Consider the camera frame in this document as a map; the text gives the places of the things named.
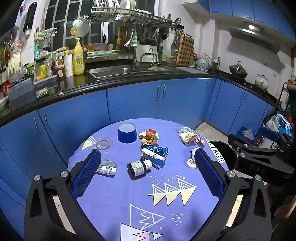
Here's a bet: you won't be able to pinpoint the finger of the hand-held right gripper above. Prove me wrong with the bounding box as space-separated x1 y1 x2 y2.
277 133 296 151
228 133 296 186

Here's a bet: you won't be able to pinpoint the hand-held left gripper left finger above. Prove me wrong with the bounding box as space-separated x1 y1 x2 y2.
24 148 104 241

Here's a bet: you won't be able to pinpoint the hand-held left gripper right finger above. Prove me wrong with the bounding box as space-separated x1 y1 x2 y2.
192 148 272 241

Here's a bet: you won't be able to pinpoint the black round bin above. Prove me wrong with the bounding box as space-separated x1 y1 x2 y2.
209 140 238 172

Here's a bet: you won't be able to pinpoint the blue snack wrapper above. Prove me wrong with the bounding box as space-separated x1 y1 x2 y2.
141 145 170 169

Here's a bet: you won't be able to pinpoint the blue paper cup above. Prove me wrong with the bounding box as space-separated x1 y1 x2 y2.
117 123 137 143

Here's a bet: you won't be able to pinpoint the orange yellow wrapper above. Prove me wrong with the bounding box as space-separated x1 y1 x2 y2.
138 129 160 147

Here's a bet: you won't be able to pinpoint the blue plastic bag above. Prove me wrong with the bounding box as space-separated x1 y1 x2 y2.
265 113 294 138

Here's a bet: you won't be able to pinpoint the blister pill pack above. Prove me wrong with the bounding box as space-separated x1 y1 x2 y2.
96 159 117 175

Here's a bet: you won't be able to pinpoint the clear tape roll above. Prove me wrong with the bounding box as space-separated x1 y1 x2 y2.
94 138 113 151

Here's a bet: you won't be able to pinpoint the small grey bin blue liner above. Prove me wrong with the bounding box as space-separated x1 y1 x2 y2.
236 127 255 141

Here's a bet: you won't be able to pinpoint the black metal rack shelf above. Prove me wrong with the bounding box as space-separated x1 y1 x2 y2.
276 82 296 116

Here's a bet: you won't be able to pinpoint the blue printed tablecloth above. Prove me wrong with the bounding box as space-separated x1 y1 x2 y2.
68 118 229 241

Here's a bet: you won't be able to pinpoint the brown medicine bottle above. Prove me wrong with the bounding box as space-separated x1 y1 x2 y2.
127 159 153 179

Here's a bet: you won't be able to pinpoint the white printed packet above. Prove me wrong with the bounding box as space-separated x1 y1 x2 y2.
142 148 167 162

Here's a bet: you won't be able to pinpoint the white ceramic pot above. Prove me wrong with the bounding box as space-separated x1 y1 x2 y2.
255 74 269 90

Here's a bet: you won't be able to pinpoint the blue lower cabinets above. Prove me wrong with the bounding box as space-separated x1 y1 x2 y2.
0 77 275 239

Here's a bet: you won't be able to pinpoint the blue cabinets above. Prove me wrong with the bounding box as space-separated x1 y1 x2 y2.
181 0 296 42
0 77 275 239

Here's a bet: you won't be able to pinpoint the black wok with lid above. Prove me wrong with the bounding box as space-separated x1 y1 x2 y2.
229 61 248 78

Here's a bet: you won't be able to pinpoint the black kitchen countertop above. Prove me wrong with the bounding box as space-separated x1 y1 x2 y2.
0 70 278 127

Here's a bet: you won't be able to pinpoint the clear plastic storage box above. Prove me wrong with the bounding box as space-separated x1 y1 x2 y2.
7 77 37 107

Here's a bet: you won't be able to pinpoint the steel kitchen sink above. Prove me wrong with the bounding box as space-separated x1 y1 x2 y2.
89 64 192 80

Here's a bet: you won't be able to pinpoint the white cylinder container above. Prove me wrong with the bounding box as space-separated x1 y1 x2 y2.
63 54 74 78

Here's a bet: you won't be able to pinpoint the cluster of condiment bottles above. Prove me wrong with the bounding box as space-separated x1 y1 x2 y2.
34 47 65 82

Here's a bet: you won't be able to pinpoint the teal kettle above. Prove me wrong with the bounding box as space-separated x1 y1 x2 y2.
196 53 211 70

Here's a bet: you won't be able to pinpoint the steel range hood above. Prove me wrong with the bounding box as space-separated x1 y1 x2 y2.
228 22 282 54

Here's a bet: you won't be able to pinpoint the yellow detergent bottle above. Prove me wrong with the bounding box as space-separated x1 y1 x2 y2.
73 38 85 76

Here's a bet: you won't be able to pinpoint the checkered wooden cutting board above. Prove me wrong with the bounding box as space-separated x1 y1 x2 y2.
177 34 195 67

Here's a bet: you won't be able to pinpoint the small curved filter faucet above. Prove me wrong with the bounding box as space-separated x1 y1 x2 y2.
141 47 158 67

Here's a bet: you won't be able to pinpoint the pale rubber gloves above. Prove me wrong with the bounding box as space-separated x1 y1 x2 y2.
7 40 24 75

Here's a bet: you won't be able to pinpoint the chrome kitchen faucet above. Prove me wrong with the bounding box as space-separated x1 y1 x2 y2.
122 29 139 69

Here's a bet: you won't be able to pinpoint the blue upper cabinets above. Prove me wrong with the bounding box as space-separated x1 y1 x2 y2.
181 0 296 42

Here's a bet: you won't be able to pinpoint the hanging metal lid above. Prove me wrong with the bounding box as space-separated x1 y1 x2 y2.
69 19 90 37

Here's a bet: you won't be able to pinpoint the white appliance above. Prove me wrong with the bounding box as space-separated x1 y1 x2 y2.
15 0 48 61

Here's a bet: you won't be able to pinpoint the dark kitchen window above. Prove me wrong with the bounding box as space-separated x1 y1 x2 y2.
44 0 109 55

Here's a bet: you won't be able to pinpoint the metal dish rack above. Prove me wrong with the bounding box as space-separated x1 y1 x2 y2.
87 6 184 29

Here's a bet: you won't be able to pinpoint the row of white plates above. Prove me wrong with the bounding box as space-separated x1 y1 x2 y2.
93 0 137 15

